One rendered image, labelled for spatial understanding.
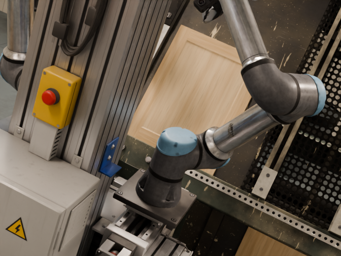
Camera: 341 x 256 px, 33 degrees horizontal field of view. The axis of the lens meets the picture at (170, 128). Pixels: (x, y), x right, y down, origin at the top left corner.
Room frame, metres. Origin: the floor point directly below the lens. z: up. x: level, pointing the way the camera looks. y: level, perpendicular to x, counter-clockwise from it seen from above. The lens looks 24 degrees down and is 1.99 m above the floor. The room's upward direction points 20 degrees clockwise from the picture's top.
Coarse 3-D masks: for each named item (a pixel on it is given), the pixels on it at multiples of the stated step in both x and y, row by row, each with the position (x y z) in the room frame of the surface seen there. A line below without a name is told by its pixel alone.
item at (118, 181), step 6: (120, 162) 2.18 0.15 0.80; (126, 168) 2.17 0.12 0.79; (132, 168) 2.17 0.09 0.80; (120, 174) 2.18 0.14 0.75; (126, 174) 2.17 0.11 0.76; (132, 174) 2.17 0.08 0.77; (114, 180) 2.08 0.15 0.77; (120, 180) 2.10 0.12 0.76; (126, 180) 2.11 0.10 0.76; (120, 186) 2.07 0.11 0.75; (186, 216) 2.10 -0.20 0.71; (180, 222) 2.10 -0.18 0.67; (180, 228) 2.10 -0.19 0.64; (174, 234) 2.11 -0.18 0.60
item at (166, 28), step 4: (184, 0) 2.64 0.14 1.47; (180, 8) 2.62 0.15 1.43; (176, 16) 2.60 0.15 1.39; (164, 24) 2.56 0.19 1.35; (172, 24) 2.58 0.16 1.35; (164, 28) 2.55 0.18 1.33; (168, 28) 2.55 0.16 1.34; (164, 32) 2.54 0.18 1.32; (168, 32) 2.56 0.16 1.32; (160, 36) 2.52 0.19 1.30; (164, 36) 2.52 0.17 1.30; (160, 40) 2.51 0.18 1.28; (164, 40) 2.54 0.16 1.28; (160, 44) 2.50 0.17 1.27; (156, 48) 2.49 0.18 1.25; (160, 48) 2.52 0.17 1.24; (156, 52) 2.48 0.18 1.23; (156, 56) 2.50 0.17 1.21; (152, 60) 2.47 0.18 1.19; (152, 64) 2.48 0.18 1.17; (148, 72) 2.46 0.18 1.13
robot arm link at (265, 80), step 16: (224, 0) 1.60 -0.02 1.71; (240, 0) 1.59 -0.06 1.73; (240, 16) 1.55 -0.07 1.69; (240, 32) 1.53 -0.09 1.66; (256, 32) 1.53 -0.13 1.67; (240, 48) 1.51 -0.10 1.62; (256, 48) 1.49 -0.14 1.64; (256, 64) 1.45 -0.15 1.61; (272, 64) 1.47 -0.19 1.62; (256, 80) 1.43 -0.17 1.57; (272, 80) 1.43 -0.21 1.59; (288, 80) 1.45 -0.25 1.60; (256, 96) 1.43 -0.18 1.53; (272, 96) 1.42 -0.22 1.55; (288, 96) 1.43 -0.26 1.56; (272, 112) 1.44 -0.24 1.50; (288, 112) 1.45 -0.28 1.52
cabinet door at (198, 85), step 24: (168, 48) 2.51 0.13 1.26; (192, 48) 2.52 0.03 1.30; (216, 48) 2.52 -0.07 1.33; (168, 72) 2.45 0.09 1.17; (192, 72) 2.45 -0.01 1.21; (216, 72) 2.45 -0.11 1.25; (240, 72) 2.46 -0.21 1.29; (144, 96) 2.38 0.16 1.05; (168, 96) 2.39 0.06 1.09; (192, 96) 2.39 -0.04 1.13; (216, 96) 2.39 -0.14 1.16; (240, 96) 2.39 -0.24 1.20; (144, 120) 2.32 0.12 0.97; (168, 120) 2.32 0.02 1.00; (192, 120) 2.33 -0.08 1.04; (216, 120) 2.33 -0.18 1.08
